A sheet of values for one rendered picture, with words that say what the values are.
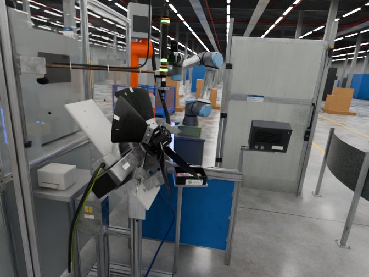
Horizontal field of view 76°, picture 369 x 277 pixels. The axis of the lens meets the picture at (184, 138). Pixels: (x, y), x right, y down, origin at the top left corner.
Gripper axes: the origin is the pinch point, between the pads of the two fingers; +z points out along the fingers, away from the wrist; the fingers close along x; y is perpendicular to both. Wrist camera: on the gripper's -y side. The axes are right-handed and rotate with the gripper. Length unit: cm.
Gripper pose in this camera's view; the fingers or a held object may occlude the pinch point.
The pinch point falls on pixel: (169, 52)
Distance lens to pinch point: 153.5
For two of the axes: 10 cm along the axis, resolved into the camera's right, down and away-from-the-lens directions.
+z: -1.5, 2.6, -9.5
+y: -0.6, 9.6, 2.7
